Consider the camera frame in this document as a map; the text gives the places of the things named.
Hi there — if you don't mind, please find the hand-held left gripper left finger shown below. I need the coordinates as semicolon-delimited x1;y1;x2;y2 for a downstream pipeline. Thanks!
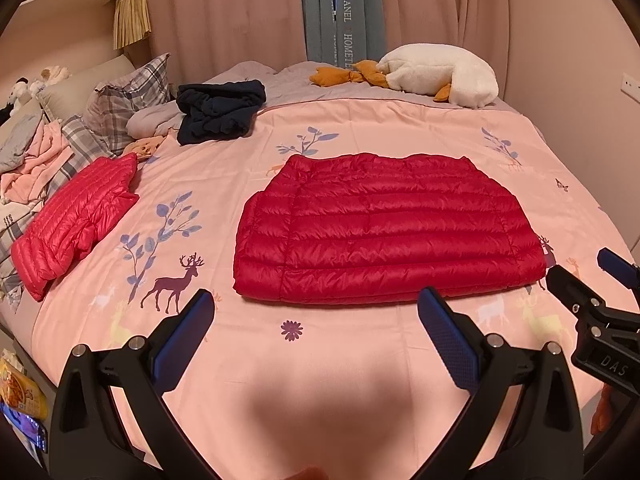
50;288;231;480

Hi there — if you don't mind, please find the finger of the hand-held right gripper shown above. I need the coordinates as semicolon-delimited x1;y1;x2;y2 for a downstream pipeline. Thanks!
597;247;640;306
546;265;603;313

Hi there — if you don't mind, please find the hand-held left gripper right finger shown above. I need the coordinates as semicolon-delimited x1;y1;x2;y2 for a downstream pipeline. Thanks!
405;287;586;480

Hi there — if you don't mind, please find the red down jacket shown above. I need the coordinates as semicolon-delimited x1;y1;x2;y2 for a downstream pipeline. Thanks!
232;152;547;306

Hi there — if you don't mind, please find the orange cloth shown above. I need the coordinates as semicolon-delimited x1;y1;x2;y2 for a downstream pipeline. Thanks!
590;384;617;437

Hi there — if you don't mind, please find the pink printed quilt cover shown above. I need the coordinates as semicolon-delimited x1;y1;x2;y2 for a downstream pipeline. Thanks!
30;95;621;480

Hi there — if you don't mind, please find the pink-red down jacket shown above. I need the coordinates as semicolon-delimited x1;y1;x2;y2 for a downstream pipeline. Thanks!
11;152;141;302

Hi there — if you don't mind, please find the yellow snack packet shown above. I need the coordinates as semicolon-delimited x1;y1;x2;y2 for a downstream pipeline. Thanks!
0;350;48;421

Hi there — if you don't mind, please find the small peach cloth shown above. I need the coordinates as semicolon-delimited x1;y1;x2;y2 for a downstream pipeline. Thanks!
124;135;167;162

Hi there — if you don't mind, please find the pale lilac cloth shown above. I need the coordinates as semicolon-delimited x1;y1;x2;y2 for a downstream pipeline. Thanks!
125;105;187;139

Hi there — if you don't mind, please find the pink crumpled garment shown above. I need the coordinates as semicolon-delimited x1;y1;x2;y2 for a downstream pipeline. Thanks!
0;122;75;206

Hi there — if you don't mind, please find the navy blue garment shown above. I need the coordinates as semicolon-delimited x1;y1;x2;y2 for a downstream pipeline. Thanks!
176;79;267;147

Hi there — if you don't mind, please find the white goose plush toy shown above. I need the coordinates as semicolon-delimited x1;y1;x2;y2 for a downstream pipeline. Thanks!
309;44;501;109

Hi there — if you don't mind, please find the large grey plaid pillow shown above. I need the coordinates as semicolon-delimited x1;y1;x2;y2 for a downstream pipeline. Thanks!
82;52;172;156

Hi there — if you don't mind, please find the grey crumpled garment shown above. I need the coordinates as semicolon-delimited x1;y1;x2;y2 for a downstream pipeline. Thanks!
0;112;45;173

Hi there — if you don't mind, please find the beige headboard cushion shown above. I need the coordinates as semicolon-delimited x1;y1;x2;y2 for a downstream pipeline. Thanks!
39;54;137;122

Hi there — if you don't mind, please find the grey bed sheet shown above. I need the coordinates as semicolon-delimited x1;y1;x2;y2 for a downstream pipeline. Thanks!
200;60;546;141

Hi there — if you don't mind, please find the beige plush toy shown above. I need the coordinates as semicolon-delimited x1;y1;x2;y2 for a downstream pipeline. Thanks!
39;64;72;87

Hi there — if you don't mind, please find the white dog plush toy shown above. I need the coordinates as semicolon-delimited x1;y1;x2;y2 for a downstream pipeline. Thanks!
7;77;32;113

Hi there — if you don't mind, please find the pink curtain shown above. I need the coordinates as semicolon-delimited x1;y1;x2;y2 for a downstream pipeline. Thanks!
142;0;508;106

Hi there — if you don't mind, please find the blue-grey curtain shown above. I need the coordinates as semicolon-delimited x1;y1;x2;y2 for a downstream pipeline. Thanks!
299;0;388;68

